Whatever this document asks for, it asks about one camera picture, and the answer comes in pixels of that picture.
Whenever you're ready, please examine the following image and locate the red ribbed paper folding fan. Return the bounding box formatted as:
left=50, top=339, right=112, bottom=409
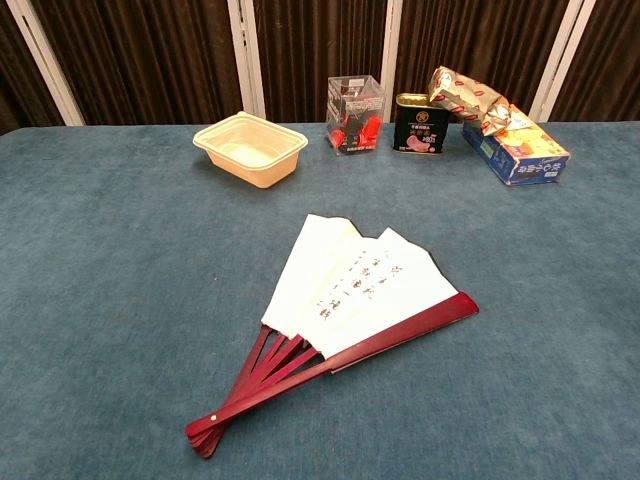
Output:
left=183, top=213, right=480, bottom=459

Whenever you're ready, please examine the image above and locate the cream plastic food tray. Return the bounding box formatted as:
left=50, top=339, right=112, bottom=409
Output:
left=192, top=110, right=309, bottom=190

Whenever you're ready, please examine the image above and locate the clear box with red items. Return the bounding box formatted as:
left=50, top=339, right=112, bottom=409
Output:
left=324, top=74, right=386, bottom=159

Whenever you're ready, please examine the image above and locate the small black white box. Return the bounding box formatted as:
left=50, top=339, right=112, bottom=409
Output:
left=392, top=92, right=449, bottom=154

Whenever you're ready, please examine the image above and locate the blue felt table mat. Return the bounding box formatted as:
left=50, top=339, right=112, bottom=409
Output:
left=0, top=119, right=640, bottom=480

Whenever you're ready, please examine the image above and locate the gold wrapped snack package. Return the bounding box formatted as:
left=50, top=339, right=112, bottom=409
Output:
left=427, top=65, right=511, bottom=136

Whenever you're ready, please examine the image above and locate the blue cracker box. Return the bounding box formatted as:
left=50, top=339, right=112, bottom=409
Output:
left=460, top=103, right=572, bottom=187

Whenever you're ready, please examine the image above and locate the white partition frame post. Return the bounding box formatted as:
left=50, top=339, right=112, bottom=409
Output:
left=226, top=0, right=267, bottom=122
left=4, top=0, right=85, bottom=127
left=528, top=0, right=585, bottom=123
left=383, top=0, right=405, bottom=99

